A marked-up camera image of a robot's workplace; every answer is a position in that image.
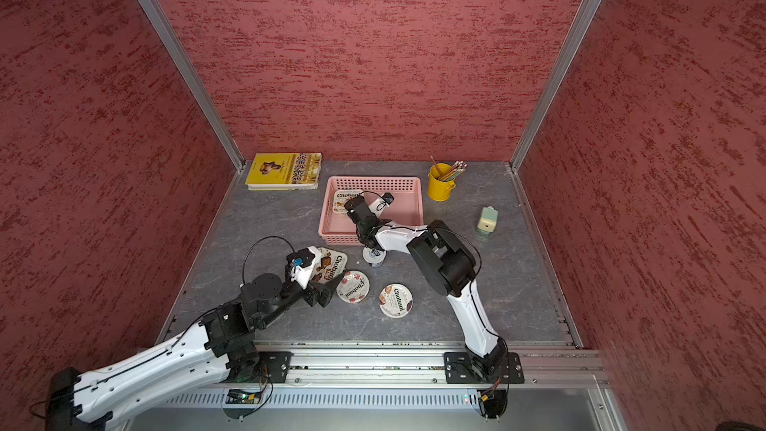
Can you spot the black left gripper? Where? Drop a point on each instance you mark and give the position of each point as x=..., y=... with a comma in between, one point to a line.
x=313, y=294

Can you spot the Chobani Flip chocolate yogurt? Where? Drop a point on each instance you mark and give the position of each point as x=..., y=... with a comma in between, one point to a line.
x=331, y=264

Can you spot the small Dairy Farmers yogurt cup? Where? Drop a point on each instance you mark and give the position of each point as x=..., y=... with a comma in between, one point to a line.
x=373, y=257

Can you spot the Chobani raspberry yogurt tub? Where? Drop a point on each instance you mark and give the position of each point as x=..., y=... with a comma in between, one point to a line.
x=354, y=287

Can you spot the Chobani Flip strawberry yogurt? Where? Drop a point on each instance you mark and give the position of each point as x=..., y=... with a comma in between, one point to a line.
x=341, y=198

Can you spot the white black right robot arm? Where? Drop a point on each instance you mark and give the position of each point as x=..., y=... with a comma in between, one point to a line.
x=447, y=265

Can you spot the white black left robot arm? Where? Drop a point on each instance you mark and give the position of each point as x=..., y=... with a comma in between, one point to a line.
x=218, y=347

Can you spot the pink plastic basket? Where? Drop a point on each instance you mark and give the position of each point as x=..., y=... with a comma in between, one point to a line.
x=398, y=199

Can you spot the Chobani passion fruit yogurt tub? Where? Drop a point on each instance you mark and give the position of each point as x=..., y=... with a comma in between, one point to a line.
x=395, y=300

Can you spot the yellow metal pencil cup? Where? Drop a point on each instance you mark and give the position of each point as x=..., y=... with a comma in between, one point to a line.
x=439, y=191

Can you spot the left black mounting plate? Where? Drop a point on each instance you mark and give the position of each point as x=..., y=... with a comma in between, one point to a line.
x=274, y=365

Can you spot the black mounting plate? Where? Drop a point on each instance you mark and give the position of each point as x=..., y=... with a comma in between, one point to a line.
x=464, y=368
x=274, y=365

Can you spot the single red pencil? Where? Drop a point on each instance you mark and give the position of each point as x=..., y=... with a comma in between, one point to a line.
x=435, y=165

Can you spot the bundle of coloured pencils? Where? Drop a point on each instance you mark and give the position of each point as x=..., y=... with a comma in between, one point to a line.
x=455, y=171

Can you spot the yellow book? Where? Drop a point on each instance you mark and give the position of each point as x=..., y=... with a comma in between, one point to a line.
x=284, y=172

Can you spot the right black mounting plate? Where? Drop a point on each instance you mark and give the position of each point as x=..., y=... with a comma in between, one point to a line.
x=464, y=368

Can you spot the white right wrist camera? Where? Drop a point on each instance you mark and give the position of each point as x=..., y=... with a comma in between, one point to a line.
x=381, y=204

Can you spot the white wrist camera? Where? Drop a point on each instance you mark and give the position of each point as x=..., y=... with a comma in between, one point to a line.
x=301, y=264
x=381, y=204

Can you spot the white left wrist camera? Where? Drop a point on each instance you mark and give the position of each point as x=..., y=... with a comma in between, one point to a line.
x=301, y=264

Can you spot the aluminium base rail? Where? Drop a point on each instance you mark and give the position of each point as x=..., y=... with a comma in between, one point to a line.
x=366, y=364

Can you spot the white perforated cable duct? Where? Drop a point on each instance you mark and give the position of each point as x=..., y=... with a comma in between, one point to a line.
x=450, y=399

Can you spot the right aluminium corner post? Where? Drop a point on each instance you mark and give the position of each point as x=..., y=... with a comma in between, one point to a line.
x=574, y=38

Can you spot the aluminium corner post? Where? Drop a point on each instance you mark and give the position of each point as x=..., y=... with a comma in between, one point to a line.
x=574, y=38
x=164, y=29

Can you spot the left aluminium corner post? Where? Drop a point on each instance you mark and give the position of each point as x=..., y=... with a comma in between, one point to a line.
x=164, y=29

